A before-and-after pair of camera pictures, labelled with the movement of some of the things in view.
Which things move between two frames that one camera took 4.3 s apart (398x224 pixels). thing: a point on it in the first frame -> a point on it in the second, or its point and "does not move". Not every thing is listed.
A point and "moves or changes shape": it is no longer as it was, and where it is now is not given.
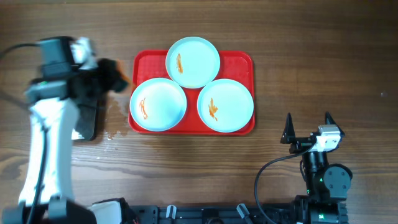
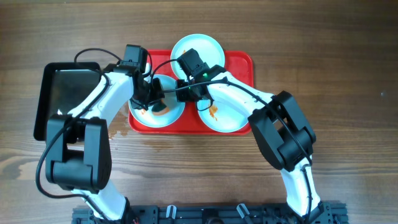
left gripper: [101, 78] -> [157, 90]
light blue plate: [225, 106] does not move
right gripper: [301, 143] -> [182, 96]
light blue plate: [193, 62] moves or changes shape
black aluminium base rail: [281, 213] does not move
